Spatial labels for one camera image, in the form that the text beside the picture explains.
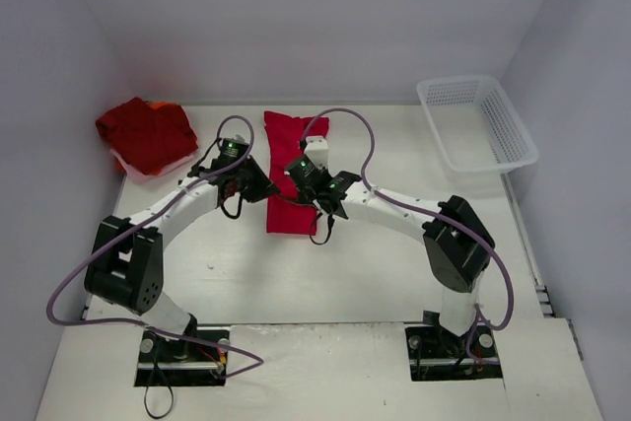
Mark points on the dark red folded t shirt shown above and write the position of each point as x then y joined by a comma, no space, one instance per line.
138,127

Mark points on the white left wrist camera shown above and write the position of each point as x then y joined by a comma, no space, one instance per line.
239,137

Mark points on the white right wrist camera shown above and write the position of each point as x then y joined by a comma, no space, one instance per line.
317,150

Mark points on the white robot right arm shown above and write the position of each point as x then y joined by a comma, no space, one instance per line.
453,236

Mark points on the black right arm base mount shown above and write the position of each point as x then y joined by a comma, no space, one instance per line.
436,355

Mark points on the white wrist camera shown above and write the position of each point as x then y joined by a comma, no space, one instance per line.
239,137
317,150

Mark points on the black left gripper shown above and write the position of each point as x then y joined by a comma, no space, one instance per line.
257,180

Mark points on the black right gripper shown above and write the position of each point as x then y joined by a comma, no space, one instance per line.
300,173

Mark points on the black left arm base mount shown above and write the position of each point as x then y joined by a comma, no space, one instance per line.
171,362

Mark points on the pink folded t shirt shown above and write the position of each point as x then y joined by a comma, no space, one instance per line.
150,165

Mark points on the white plastic basket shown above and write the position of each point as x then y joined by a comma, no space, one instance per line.
475,127

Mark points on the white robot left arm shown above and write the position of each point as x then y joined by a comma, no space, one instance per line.
129,271

